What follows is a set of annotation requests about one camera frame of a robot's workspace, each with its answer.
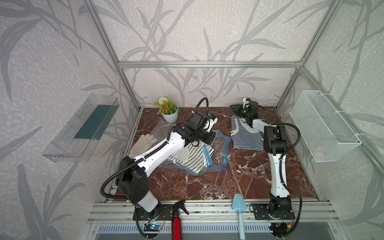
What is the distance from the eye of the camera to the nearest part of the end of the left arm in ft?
1.88

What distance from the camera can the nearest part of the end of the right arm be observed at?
92 centimetres

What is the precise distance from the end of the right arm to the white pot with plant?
0.43m

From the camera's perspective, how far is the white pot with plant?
1.01 metres

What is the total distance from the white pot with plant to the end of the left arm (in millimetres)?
394
